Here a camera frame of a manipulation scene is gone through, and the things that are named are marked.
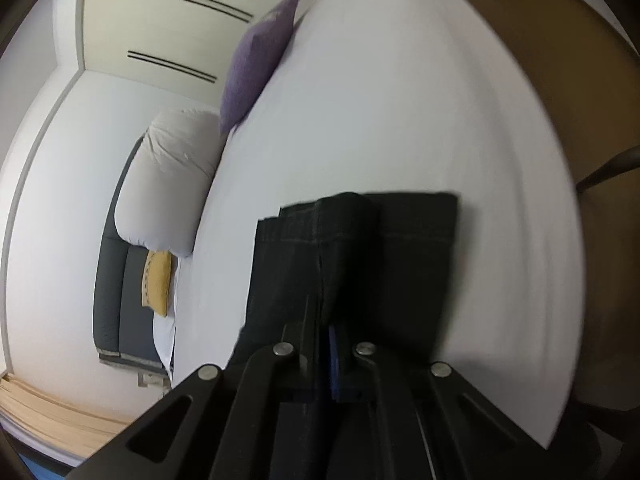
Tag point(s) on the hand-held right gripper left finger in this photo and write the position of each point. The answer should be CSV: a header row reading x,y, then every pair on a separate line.
x,y
305,360

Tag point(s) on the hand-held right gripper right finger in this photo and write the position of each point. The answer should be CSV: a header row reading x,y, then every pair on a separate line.
x,y
336,360

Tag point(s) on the black pants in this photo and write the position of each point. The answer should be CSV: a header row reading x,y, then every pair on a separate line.
x,y
360,260

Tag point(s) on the yellow cushion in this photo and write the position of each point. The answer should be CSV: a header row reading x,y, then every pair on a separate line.
x,y
157,280

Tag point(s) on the grey upholstered headboard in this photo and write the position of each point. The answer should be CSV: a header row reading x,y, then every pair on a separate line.
x,y
120,290

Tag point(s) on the white pillow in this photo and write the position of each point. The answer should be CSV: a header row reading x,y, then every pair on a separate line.
x,y
170,180

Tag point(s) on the white bed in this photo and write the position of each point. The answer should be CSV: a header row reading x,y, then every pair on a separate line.
x,y
400,135

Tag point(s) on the beige curtain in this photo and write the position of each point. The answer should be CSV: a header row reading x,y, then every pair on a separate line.
x,y
50,420

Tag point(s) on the purple pillow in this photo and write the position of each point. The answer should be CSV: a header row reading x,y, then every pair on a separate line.
x,y
257,60

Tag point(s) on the dark chair leg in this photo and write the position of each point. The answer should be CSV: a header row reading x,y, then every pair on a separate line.
x,y
605,170

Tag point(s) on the cream wardrobe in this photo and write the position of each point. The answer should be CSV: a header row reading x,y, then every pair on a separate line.
x,y
190,15

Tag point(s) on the white wall socket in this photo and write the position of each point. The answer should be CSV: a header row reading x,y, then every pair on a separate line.
x,y
150,379

